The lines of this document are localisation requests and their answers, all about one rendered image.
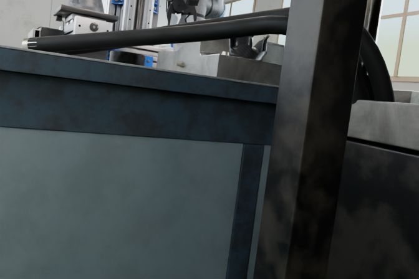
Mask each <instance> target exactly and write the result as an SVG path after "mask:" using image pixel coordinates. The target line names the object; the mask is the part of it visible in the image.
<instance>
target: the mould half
mask: <svg viewBox="0 0 419 279"><path fill-rule="evenodd" d="M222 52H229V39H221V40H209V41H202V42H188V43H183V45H182V46H181V47H180V49H179V50H177V51H162V52H158V58H157V68H159V69H167V70H175V71H180V72H188V73H197V74H201V75H209V76H214V77H222V78H230V79H235V80H242V81H247V82H256V83H263V84H268V85H276V86H279V82H280V77H281V69H282V60H283V55H284V45H282V44H277V43H273V42H267V50H266V52H267V54H266V55H265V56H264V58H263V59H262V60H261V61H258V60H252V59H245V58H241V57H235V56H230V54H229V55H224V54H222ZM177 62H184V67H180V66H176V63H177Z"/></svg>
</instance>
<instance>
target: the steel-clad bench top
mask: <svg viewBox="0 0 419 279"><path fill-rule="evenodd" d="M0 47H1V48H6V49H14V50H22V51H27V52H35V53H40V54H48V55H56V56H61V57H70V58H75V59H83V60H91V61H96V62H104V63H109V64H117V65H125V66H130V67H138V68H143V69H152V70H159V71H164V72H173V73H181V74H186V75H194V76H199V77H207V78H215V79H220V80H228V81H233V82H241V83H250V84H255V85H262V86H267V87H276V88H279V86H276V85H268V84H263V83H256V82H247V81H242V80H235V79H230V78H222V77H214V76H209V75H201V74H197V73H188V72H180V71H175V70H167V69H159V68H154V67H146V66H141V65H134V64H125V63H120V62H112V61H108V60H100V59H91V58H86V57H79V56H74V55H66V54H58V53H53V52H45V51H40V50H32V49H24V48H19V47H11V46H6V45H0Z"/></svg>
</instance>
